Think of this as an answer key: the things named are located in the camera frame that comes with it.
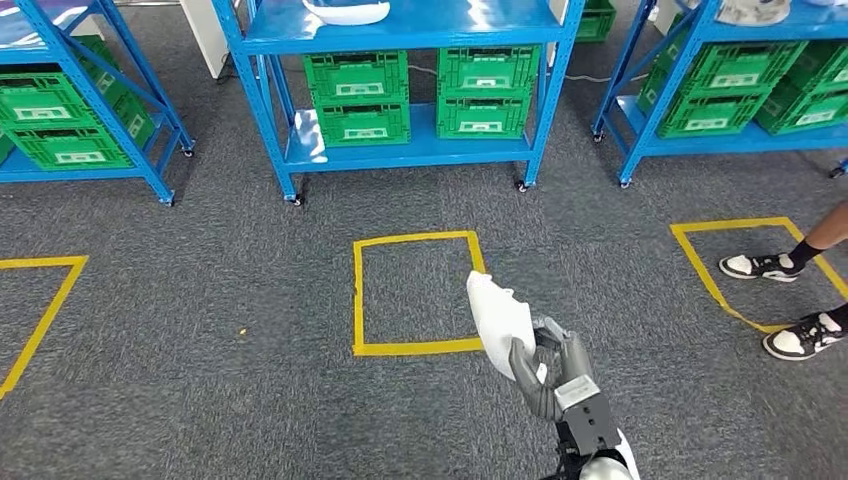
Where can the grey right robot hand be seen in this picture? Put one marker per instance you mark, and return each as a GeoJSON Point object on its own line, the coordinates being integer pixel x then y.
{"type": "Point", "coordinates": [576, 361]}

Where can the white plastic shell part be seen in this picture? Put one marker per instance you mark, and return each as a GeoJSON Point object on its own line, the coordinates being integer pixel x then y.
{"type": "Point", "coordinates": [497, 318]}
{"type": "Point", "coordinates": [344, 12]}

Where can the blue metal shelf rack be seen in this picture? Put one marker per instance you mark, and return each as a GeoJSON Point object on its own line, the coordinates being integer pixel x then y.
{"type": "Point", "coordinates": [66, 175]}
{"type": "Point", "coordinates": [729, 142]}
{"type": "Point", "coordinates": [397, 26]}

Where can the pale grey moulded part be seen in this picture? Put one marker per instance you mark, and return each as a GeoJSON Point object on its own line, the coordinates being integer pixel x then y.
{"type": "Point", "coordinates": [755, 12]}

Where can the person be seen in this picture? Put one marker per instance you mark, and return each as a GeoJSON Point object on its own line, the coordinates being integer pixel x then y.
{"type": "Point", "coordinates": [762, 266]}

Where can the white table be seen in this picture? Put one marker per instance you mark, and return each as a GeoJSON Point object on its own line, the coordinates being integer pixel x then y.
{"type": "Point", "coordinates": [205, 33]}

